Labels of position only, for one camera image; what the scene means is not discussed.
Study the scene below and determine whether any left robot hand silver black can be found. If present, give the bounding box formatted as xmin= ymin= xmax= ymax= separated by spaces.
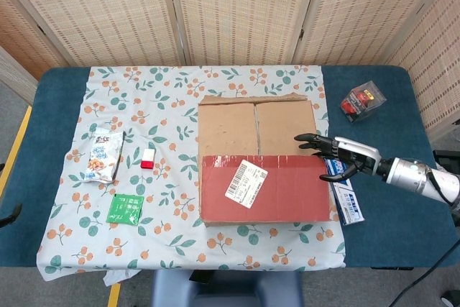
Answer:
xmin=0 ymin=203 xmax=23 ymax=229

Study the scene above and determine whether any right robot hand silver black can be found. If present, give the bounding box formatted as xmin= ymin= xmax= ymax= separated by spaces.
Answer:
xmin=293 ymin=133 xmax=382 ymax=182

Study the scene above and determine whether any red taped cardboard box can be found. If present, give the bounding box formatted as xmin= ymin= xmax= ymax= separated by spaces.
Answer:
xmin=196 ymin=93 xmax=338 ymax=228

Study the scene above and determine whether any blue white toothpaste box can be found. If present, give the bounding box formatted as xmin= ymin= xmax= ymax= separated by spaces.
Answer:
xmin=324 ymin=157 xmax=365 ymax=227

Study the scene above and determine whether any red item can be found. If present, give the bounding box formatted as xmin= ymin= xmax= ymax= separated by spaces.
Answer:
xmin=340 ymin=82 xmax=387 ymax=124

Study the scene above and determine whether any small red white box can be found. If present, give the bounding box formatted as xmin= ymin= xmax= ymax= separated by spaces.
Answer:
xmin=139 ymin=147 xmax=157 ymax=170

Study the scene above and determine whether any silver snack bag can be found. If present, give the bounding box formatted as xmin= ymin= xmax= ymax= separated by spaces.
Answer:
xmin=84 ymin=122 xmax=126 ymax=184

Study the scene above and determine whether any green sachet packet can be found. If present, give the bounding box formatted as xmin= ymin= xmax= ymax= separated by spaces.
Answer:
xmin=106 ymin=193 xmax=145 ymax=226

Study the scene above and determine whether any woven folding screen panel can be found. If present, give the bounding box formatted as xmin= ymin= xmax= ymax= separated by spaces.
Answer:
xmin=0 ymin=0 xmax=188 ymax=68
xmin=0 ymin=46 xmax=39 ymax=106
xmin=293 ymin=0 xmax=459 ymax=67
xmin=165 ymin=0 xmax=321 ymax=67
xmin=0 ymin=0 xmax=78 ymax=81
xmin=386 ymin=0 xmax=460 ymax=142

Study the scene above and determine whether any black and white shoe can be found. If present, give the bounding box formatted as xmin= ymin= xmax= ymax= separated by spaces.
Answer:
xmin=441 ymin=290 xmax=460 ymax=307

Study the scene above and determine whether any floral print tablecloth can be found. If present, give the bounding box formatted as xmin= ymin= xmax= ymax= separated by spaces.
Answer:
xmin=35 ymin=65 xmax=347 ymax=283

